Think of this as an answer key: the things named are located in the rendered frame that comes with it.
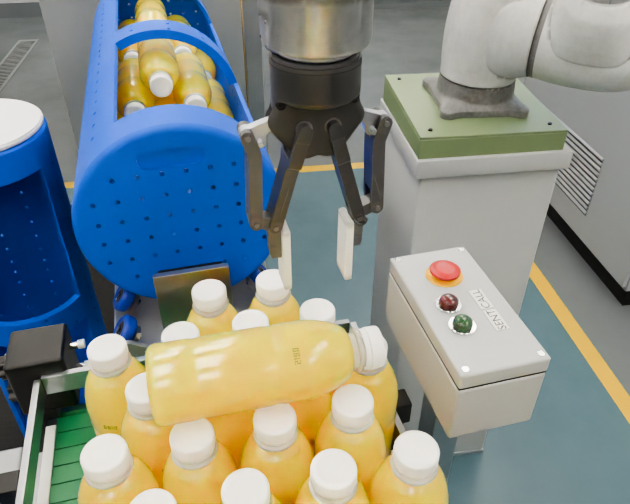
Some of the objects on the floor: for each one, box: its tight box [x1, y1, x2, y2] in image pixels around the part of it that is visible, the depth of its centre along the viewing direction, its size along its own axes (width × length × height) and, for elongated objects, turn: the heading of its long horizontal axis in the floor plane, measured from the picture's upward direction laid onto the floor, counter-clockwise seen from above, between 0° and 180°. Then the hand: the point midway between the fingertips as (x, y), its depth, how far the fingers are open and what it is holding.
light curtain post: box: [240, 0, 267, 151], centre depth 215 cm, size 6×6×170 cm
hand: (315, 252), depth 60 cm, fingers open, 6 cm apart
